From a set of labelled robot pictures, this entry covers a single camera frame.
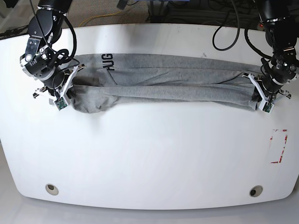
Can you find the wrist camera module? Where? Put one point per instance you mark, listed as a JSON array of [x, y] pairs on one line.
[[60, 103], [266, 107]]

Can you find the table grommet hole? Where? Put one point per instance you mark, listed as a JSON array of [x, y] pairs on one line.
[[51, 189], [256, 191]]

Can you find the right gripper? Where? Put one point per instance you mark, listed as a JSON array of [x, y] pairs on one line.
[[59, 83]]

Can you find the grey Hugging Face T-shirt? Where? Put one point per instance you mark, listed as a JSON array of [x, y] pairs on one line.
[[111, 79]]

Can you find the right table grommet hole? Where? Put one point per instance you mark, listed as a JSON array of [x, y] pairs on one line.
[[256, 191]]

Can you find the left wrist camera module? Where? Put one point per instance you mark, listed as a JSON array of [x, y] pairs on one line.
[[266, 107]]

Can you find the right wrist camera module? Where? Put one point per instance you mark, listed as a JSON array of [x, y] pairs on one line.
[[60, 103]]

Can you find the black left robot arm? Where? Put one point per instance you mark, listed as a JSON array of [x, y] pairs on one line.
[[283, 66]]

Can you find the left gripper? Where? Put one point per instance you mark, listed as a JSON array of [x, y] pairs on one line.
[[262, 94]]

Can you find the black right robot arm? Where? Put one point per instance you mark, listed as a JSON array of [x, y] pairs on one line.
[[45, 29]]

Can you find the left table grommet hole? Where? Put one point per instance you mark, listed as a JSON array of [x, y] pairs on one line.
[[51, 189]]

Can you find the red tape rectangle marker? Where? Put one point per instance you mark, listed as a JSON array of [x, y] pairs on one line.
[[277, 145]]

